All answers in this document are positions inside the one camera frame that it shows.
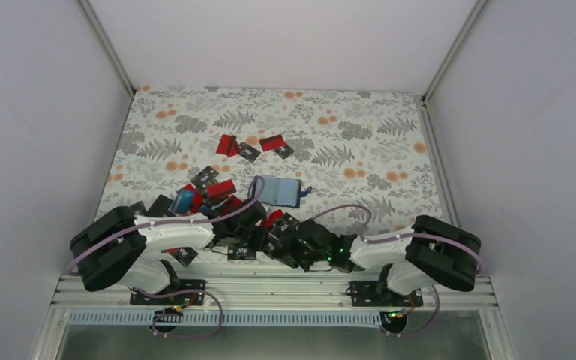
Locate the blue card holder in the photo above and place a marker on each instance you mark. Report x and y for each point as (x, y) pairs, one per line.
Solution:
(280, 192)

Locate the grey perforated cable duct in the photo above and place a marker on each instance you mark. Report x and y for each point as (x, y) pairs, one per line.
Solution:
(135, 317)

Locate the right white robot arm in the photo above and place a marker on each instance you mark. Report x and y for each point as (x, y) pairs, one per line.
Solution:
(428, 252)

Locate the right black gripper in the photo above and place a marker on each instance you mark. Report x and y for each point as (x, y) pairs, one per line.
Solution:
(304, 265)

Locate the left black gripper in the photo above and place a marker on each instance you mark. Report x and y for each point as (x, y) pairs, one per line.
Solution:
(259, 241)

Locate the red card far left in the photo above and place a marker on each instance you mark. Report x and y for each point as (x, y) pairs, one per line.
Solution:
(228, 146)

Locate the red card centre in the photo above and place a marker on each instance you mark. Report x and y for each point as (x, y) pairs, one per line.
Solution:
(270, 220)

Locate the blue card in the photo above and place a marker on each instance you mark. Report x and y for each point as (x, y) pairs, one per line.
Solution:
(182, 202)

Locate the aluminium rail frame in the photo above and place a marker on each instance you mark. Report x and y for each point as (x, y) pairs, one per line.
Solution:
(272, 288)

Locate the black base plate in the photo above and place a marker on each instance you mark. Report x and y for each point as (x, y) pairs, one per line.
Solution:
(368, 293)
(187, 292)

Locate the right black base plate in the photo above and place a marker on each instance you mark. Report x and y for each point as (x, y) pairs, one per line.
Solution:
(368, 293)

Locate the red black stripe card far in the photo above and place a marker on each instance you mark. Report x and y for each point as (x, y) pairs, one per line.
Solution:
(271, 143)

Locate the black card near base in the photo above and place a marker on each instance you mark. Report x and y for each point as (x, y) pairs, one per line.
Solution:
(184, 255)

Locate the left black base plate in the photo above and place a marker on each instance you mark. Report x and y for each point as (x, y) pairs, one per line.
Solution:
(187, 292)

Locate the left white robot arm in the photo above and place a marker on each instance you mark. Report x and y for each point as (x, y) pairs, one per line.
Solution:
(130, 249)

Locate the black VIP card far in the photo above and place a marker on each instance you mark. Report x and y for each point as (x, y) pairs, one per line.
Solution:
(248, 152)

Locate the black vip card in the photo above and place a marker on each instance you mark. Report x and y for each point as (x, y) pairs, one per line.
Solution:
(240, 253)
(248, 152)

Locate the black VIP card front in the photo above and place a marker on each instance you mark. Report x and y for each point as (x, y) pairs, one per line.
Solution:
(240, 253)

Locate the floral table mat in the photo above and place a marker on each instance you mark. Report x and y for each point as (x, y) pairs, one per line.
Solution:
(363, 153)

